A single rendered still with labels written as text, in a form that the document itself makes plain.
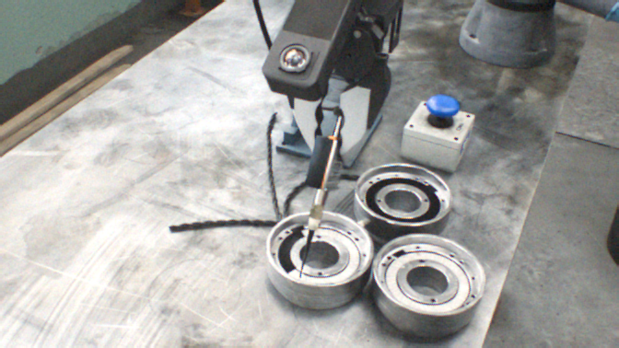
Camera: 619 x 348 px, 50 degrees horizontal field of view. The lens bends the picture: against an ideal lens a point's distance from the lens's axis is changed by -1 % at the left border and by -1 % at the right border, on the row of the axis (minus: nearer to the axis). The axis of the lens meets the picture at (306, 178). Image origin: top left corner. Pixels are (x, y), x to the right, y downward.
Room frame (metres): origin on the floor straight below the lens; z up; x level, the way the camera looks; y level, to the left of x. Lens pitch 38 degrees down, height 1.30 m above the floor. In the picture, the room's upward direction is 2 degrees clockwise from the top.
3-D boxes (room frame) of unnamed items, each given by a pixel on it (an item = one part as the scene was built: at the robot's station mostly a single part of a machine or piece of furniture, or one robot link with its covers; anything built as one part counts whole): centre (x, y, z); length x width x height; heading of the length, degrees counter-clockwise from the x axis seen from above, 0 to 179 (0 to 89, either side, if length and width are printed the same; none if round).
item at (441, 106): (0.70, -0.16, 0.85); 0.04 x 0.04 x 0.05
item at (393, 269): (0.45, -0.12, 0.82); 0.08 x 0.08 x 0.02
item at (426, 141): (0.71, -0.16, 0.82); 0.08 x 0.07 x 0.05; 156
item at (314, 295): (0.48, -0.02, 0.82); 0.10 x 0.10 x 0.04
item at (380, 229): (0.56, -0.11, 0.82); 0.10 x 0.10 x 0.04
